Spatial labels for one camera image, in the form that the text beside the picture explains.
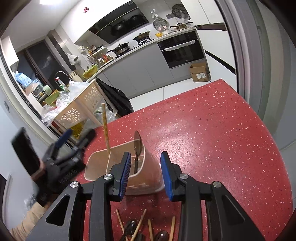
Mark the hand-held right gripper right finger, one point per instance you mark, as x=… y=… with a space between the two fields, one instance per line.
x=167 y=176

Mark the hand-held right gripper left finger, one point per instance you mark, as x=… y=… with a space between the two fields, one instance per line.
x=124 y=176

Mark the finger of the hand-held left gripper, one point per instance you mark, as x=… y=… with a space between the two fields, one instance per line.
x=64 y=138
x=86 y=138

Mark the brown perforated utensil holder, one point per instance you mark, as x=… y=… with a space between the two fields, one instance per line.
x=148 y=176

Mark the wooden chopstick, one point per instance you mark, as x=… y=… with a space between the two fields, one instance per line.
x=120 y=222
x=172 y=227
x=106 y=129
x=150 y=229
x=140 y=223

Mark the metal spoon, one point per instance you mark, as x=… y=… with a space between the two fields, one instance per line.
x=161 y=236
x=130 y=227
x=138 y=143

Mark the person's left hand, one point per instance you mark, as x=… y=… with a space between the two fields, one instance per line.
x=37 y=172

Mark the yellow oil bottle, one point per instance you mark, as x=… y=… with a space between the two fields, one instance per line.
x=77 y=129

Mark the beige perforated laundry basket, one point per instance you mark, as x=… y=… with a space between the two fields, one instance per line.
x=77 y=111

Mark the green plastic container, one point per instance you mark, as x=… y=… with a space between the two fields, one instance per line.
x=52 y=98

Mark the black trash bag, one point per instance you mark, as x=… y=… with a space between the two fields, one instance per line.
x=116 y=99

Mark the clear plastic bags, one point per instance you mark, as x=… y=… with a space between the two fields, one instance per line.
x=74 y=89

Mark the knife block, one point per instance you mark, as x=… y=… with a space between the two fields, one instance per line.
x=74 y=76

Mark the kitchen faucet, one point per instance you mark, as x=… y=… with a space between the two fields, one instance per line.
x=60 y=73

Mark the green basket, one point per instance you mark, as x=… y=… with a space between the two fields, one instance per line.
x=90 y=71

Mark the white plastic bag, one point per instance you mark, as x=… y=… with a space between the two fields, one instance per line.
x=72 y=59

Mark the spice rack with bottles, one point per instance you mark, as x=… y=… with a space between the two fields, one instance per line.
x=98 y=56

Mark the grey base cabinets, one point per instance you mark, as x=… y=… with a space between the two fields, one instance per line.
x=143 y=67

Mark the black frying pan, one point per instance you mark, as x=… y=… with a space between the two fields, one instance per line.
x=121 y=48

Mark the cardboard box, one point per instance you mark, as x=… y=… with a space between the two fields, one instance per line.
x=200 y=73

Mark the gas stove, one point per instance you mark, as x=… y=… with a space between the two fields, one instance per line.
x=144 y=41

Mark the black wok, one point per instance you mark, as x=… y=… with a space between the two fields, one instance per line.
x=141 y=36

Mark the black range hood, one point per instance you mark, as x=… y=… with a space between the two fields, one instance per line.
x=120 y=25

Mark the black built-in oven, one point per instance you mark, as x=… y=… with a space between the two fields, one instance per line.
x=182 y=54

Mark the yellow bowl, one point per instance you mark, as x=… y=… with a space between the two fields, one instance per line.
x=158 y=34

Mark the white towel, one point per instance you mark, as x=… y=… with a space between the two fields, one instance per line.
x=180 y=45

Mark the steel steamer tray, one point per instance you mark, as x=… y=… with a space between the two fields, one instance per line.
x=160 y=23

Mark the white tall cabinet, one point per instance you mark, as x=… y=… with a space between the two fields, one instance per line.
x=217 y=46

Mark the brass pot with lid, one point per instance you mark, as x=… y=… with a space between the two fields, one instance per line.
x=180 y=26

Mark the round dark divided tray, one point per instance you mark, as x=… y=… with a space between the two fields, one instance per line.
x=179 y=10

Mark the red wall decoration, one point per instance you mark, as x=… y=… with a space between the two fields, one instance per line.
x=86 y=10

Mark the grey sliding door frame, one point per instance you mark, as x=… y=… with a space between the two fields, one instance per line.
x=254 y=69

